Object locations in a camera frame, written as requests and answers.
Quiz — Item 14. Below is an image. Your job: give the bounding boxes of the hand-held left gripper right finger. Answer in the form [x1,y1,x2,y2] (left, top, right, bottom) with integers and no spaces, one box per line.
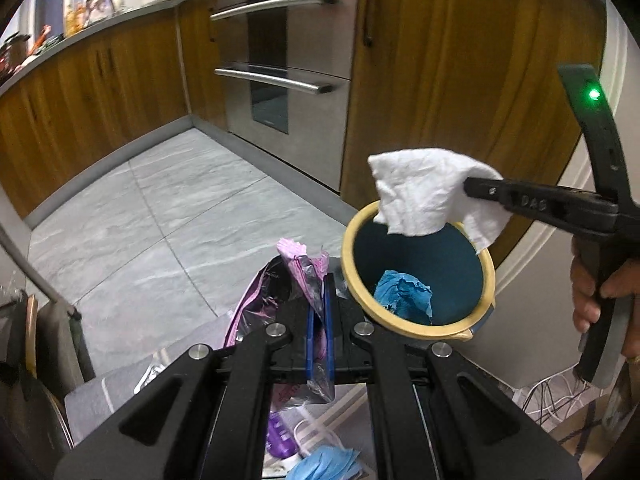
[324,273,584,480]

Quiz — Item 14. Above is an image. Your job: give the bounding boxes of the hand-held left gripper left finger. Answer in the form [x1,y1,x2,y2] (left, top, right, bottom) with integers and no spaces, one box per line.
[52,297,318,480]

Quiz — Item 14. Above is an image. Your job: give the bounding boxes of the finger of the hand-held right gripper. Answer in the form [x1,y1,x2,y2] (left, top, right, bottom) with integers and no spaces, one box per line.
[463,172,619,234]

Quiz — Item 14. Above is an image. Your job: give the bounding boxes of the blue face mask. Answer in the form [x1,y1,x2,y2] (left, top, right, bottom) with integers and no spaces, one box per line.
[285,417,364,480]

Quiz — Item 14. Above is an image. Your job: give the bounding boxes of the blue bin with yellow rim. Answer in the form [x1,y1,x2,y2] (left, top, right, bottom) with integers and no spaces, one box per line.
[341,199,497,343]

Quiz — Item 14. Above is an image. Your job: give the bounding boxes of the white paper towel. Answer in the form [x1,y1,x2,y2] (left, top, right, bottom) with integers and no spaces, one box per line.
[367,147,514,256]

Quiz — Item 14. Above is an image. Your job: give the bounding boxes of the pink snack packet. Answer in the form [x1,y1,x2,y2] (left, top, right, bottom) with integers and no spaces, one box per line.
[222,237,337,396]

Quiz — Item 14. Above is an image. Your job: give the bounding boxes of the person's right hand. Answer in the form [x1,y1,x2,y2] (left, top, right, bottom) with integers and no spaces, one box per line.
[570,236,640,367]

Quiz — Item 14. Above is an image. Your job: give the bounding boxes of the purple plastic wrapper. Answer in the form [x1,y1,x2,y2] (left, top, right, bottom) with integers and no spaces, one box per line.
[269,409,302,461]

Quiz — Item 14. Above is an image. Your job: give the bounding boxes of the grey checked floor mat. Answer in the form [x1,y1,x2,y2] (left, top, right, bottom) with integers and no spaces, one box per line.
[64,257,396,480]

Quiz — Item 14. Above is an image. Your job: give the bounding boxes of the tall wooden cabinet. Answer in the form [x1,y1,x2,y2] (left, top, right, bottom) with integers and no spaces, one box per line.
[340,0,609,267]

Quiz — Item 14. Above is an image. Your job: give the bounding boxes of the wooden cutting board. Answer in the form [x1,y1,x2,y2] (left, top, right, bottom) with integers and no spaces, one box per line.
[24,293,41,379]

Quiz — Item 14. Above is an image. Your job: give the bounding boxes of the metal shelf rack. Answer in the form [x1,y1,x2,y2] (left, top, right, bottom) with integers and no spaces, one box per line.
[0,220,97,480]

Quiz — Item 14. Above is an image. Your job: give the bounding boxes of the stainless steel oven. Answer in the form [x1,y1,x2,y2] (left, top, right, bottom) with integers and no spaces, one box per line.
[207,0,362,195]

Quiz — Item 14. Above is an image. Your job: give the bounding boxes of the long wooden base cabinet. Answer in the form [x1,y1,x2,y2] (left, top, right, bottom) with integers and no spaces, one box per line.
[0,9,189,222]

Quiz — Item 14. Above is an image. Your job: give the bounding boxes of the narrow wooden cabinet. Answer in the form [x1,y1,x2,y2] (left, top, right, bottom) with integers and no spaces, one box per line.
[176,0,229,134]

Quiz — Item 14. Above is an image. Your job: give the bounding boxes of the grey kitchen countertop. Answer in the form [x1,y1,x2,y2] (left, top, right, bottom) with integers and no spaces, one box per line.
[0,0,237,97]

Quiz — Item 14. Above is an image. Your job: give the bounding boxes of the yellow bottles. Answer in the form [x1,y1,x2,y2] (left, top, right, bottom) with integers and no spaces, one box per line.
[64,1,89,37]

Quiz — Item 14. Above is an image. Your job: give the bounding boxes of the dish rack with white bowls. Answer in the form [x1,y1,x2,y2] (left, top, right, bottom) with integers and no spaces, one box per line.
[81,0,124,24]

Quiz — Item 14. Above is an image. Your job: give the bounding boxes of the white cables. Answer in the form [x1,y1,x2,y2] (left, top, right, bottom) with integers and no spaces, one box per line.
[514,364,607,442]

